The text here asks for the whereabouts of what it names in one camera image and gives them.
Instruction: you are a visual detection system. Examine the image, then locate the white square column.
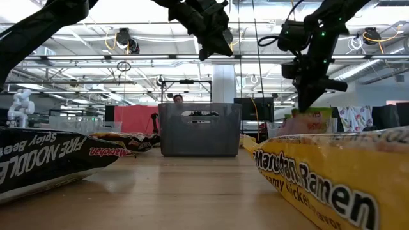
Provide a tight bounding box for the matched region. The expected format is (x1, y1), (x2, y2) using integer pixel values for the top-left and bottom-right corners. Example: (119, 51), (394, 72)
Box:
(212, 65), (236, 104)

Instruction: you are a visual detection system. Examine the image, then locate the yellow creamy chicken ramen pack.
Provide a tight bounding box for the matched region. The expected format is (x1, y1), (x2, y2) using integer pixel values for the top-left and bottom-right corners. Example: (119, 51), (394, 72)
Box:
(243, 126), (409, 230)

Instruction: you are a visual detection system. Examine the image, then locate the black hanging cable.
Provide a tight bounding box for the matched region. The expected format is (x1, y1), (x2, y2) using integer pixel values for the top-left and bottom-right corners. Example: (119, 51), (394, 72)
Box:
(251, 0), (266, 141)

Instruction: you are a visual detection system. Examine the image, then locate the silver ventilation duct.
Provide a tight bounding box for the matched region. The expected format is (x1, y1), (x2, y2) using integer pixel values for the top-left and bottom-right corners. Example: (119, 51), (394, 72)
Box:
(332, 59), (399, 83)

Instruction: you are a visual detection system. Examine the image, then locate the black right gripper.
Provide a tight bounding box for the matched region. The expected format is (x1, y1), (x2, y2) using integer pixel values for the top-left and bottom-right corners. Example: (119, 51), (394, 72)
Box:
(295, 56), (348, 113)

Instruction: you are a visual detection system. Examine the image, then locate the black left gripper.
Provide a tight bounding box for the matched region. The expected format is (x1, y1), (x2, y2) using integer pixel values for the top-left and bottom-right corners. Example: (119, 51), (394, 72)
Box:
(169, 0), (234, 61)

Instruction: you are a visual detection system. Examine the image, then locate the dark grey plastic bin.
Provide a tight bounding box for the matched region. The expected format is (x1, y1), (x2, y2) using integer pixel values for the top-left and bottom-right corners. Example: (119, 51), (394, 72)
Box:
(158, 102), (243, 158)

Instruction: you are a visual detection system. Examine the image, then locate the black rig frame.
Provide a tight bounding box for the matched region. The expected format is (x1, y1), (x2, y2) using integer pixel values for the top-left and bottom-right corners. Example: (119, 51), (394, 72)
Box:
(160, 79), (213, 104)

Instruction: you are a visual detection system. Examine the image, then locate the black ceiling cable reel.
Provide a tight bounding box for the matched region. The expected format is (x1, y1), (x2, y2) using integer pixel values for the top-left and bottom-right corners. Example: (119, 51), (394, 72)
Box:
(114, 27), (141, 55)
(362, 27), (402, 45)

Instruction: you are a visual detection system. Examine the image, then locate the black partition panel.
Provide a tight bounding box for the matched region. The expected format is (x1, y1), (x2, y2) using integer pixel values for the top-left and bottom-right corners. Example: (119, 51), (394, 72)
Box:
(372, 102), (409, 130)

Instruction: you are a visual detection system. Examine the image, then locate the floral patterned cloth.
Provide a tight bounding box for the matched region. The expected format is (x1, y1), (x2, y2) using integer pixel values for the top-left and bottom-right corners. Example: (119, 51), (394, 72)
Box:
(337, 105), (374, 133)

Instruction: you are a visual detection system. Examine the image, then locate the clear plastic bin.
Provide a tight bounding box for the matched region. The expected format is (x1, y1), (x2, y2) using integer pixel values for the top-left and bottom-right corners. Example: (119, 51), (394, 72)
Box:
(47, 115), (123, 135)
(267, 113), (335, 139)

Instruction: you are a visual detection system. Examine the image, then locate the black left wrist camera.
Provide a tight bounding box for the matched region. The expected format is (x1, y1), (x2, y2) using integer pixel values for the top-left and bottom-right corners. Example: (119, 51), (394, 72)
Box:
(212, 1), (231, 25)

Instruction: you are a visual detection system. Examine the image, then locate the black fire noodle pack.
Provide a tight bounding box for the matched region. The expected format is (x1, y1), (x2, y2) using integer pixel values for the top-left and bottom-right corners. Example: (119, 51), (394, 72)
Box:
(0, 126), (135, 206)
(90, 132), (161, 153)

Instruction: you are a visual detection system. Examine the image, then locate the red partition screen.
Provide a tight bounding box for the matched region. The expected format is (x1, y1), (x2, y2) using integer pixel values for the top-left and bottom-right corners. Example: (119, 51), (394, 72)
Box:
(113, 105), (160, 135)

